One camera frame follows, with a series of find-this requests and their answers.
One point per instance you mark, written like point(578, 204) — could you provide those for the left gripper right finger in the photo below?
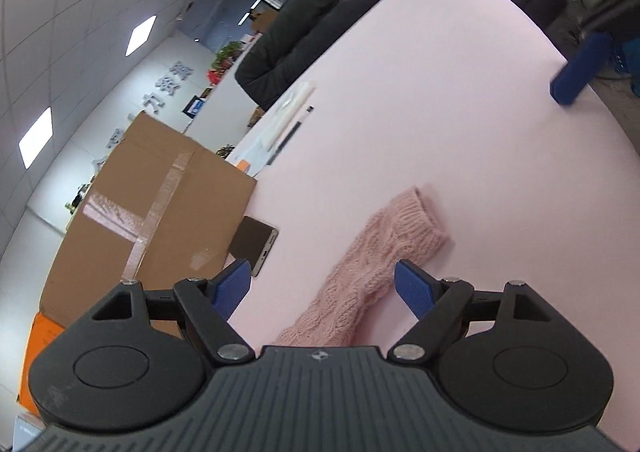
point(438, 305)

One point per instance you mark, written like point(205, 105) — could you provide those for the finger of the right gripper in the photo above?
point(581, 69)

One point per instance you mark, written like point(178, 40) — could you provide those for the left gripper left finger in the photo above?
point(205, 307)

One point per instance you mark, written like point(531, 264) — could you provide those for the pink cable-knit sweater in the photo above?
point(406, 228)

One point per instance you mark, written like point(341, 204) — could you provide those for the black smartphone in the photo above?
point(252, 242)

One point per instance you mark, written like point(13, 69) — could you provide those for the large brown cardboard box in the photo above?
point(162, 208)

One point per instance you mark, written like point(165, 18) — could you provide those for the white paper stack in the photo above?
point(258, 146)

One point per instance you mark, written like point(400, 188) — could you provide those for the blue pen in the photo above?
point(288, 137)

